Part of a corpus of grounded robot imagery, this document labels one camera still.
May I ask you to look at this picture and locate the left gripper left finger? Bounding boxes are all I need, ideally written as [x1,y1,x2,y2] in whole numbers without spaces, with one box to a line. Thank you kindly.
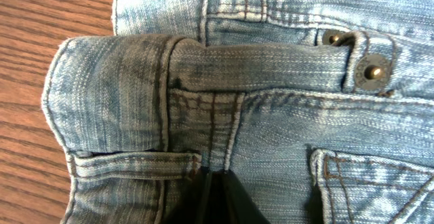
[163,168,212,224]

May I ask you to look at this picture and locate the light blue denim shorts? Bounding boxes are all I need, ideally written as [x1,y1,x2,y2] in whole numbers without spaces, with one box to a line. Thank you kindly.
[41,0,433,223]

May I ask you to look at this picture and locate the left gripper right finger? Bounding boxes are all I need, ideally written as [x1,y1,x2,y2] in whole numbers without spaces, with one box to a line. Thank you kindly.
[212,171,270,224]

